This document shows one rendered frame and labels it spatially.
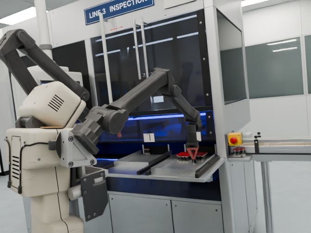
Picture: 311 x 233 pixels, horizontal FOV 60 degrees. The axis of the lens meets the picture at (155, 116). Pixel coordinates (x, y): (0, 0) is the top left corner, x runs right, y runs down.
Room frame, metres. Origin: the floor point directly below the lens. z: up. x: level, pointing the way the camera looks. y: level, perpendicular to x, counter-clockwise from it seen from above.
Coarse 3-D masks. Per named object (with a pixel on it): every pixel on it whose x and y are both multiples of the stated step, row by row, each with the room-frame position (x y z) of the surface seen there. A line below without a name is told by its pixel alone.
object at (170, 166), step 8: (168, 160) 1.63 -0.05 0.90; (176, 160) 1.68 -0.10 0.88; (208, 160) 1.50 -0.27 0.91; (152, 168) 1.44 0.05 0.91; (160, 168) 1.42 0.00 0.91; (168, 168) 1.39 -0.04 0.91; (176, 168) 1.50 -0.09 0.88; (184, 168) 1.48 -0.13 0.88; (192, 168) 1.46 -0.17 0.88; (200, 168) 1.38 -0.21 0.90
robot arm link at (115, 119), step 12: (156, 72) 1.13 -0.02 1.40; (168, 72) 1.12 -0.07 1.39; (144, 84) 1.05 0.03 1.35; (156, 84) 1.09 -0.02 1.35; (168, 84) 1.15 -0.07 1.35; (132, 96) 0.98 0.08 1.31; (144, 96) 1.03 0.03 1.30; (96, 108) 0.91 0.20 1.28; (108, 108) 0.95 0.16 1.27; (120, 108) 0.92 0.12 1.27; (132, 108) 0.98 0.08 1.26; (108, 120) 0.86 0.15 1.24; (120, 120) 0.90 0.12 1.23; (108, 132) 0.88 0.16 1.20
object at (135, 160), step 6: (126, 156) 1.83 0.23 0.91; (132, 156) 1.89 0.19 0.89; (138, 156) 1.93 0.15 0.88; (144, 156) 1.91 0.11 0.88; (150, 156) 1.89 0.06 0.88; (156, 156) 1.87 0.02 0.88; (162, 156) 1.75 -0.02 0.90; (114, 162) 1.70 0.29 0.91; (120, 162) 1.68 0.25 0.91; (126, 162) 1.66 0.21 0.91; (132, 162) 1.63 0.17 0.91; (138, 162) 1.61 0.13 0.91; (144, 162) 1.59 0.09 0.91; (150, 162) 1.60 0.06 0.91
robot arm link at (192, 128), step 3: (189, 123) 1.51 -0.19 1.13; (192, 123) 1.53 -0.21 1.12; (186, 126) 1.52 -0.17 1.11; (189, 126) 1.50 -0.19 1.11; (192, 126) 1.50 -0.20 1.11; (195, 126) 1.51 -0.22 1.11; (186, 129) 1.52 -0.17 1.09; (189, 129) 1.50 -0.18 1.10; (192, 129) 1.50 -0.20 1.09; (195, 129) 1.51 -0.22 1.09; (189, 132) 1.50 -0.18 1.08; (192, 132) 1.50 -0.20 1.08; (195, 132) 1.51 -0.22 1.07
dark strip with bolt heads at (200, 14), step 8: (200, 16) 1.66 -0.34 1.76; (200, 24) 1.66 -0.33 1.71; (200, 32) 1.66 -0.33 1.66; (200, 40) 1.66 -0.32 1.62; (200, 48) 1.67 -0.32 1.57; (200, 56) 1.67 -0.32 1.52; (208, 72) 1.65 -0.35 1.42; (208, 80) 1.65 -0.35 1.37; (208, 88) 1.65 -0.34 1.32; (208, 96) 1.66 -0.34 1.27; (208, 104) 1.66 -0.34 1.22
